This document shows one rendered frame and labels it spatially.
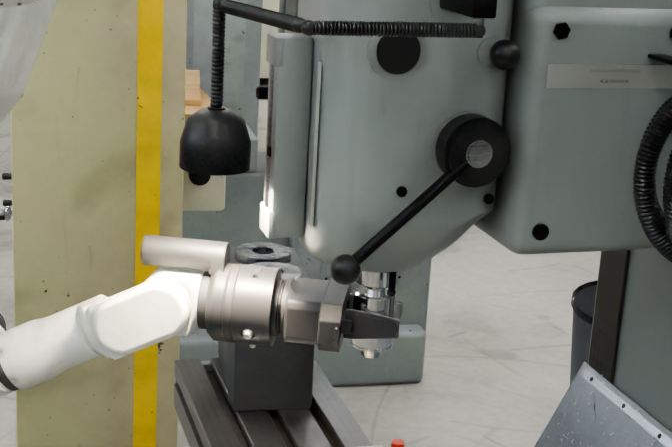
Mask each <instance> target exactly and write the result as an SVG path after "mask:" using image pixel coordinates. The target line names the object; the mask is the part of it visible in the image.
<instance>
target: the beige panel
mask: <svg viewBox="0 0 672 447"><path fill-rule="evenodd" d="M186 36H187V0H57V1H56V4H55V7H54V10H53V12H52V15H51V18H50V21H49V24H48V26H47V29H46V32H45V35H44V38H43V41H42V43H41V46H40V49H39V52H38V55H37V57H36V60H35V63H34V66H33V69H32V72H31V74H30V77H29V80H28V83H27V86H26V88H25V90H24V92H23V96H22V98H20V99H19V101H18V102H17V103H16V105H15V106H14V107H13V109H12V110H11V111H10V116H11V175H12V233H13V292H14V327H16V326H19V325H21V324H24V323H26V322H28V321H31V320H36V319H40V318H45V317H48V316H51V315H53V314H55V313H58V312H60V311H63V310H65V309H67V308H70V307H72V306H74V305H77V304H79V303H81V302H84V301H86V300H89V299H91V298H93V297H96V296H98V295H105V296H106V297H111V296H113V295H116V294H118V293H120V292H123V291H125V290H128V289H130V288H132V287H135V286H137V285H140V284H142V283H144V282H145V281H146V280H147V279H148V278H149V277H150V276H151V275H152V273H153V272H154V271H155V270H156V269H157V268H158V267H159V266H151V265H143V264H142V263H141V258H140V257H141V244H142V241H143V238H144V236H145V235H146V234H148V235H158V236H168V237H179V238H182V217H183V172H184V170H182V169H181V168H180V167H179V152H180V138H181V135H182V132H183V129H184V126H185V81H186ZM179 352H180V336H177V335H175V336H173V337H171V338H168V339H166V340H163V341H161V342H158V343H156V344H154V345H151V346H149V347H146V348H144V349H141V350H139V351H136V352H134V353H131V354H129V355H126V356H124V357H121V358H119V359H116V360H114V359H111V358H106V357H104V356H103V355H102V356H100V357H97V358H95V359H92V360H90V361H87V362H85V363H82V364H80V365H77V366H75V367H73V368H70V369H68V370H66V371H65V372H63V373H61V374H60V375H58V376H57V377H55V378H54V379H51V380H49V381H46V382H44V383H41V384H39V385H37V386H34V387H32V388H29V389H26V390H21V389H18V390H16V391H15V409H16V447H177V442H178V415H177V412H176V410H175V407H174V383H175V374H174V361H175V360H179Z"/></svg>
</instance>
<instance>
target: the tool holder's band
mask: <svg viewBox="0 0 672 447"><path fill-rule="evenodd" d="M387 290H388V288H386V292H385V293H383V294H371V293H368V292H366V291H365V286H362V285H361V286H359V287H357V288H356V289H355V290H354V300H355V301H356V302H358V303H360V304H362V305H366V306H372V307H385V306H390V305H392V304H394V303H395V302H396V295H395V296H394V297H389V296H388V295H387Z"/></svg>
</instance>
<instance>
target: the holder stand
mask: <svg viewBox="0 0 672 447"><path fill-rule="evenodd" d="M230 263H233V264H243V265H253V266H256V265H260V266H264V267H273V268H280V269H281V272H282V280H284V282H285V284H286V282H287V280H288V279H290V280H295V278H296V277H299V278H309V276H308V274H307V272H306V270H305V269H304V267H303V265H302V263H301V261H300V259H299V257H298V255H297V253H296V251H295V249H294V248H293V247H286V246H283V245H281V244H276V243H270V242H251V243H245V244H241V245H239V246H237V247H236V248H230ZM309 279H310V278H309ZM314 350H315V345H309V344H300V343H290V342H284V338H283V337H282V336H281V333H279V335H278V336H276V339H275V342H274V344H273V346H272V347H269V346H260V345H256V347H255V348H250V345H249V344H241V343H232V342H223V341H219V343H218V354H219V358H220V362H221V366H222V370H223V374H224V378H225V382H226V386H227V390H228V394H229V398H230V402H231V406H232V409H233V411H254V410H283V409H309V408H311V405H312V387H313V368H314Z"/></svg>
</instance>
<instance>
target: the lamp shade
mask: <svg viewBox="0 0 672 447"><path fill-rule="evenodd" d="M222 107H223V108H211V106H208V107H204V108H201V109H200V110H198V111H197V112H195V113H194V114H192V115H191V116H189V117H188V118H187V121H186V124H185V126H184V129H183V132H182V135H181V138H180V152H179V167H180V168H181V169H182V170H184V171H187V172H190V173H195V174H201V175H212V176H225V175H236V174H241V173H245V172H247V171H249V170H250V157H251V140H250V137H249V133H248V130H247V126H246V123H245V120H244V119H243V118H242V117H241V116H240V115H238V114H237V113H236V112H234V111H233V110H232V109H229V108H225V107H224V106H222Z"/></svg>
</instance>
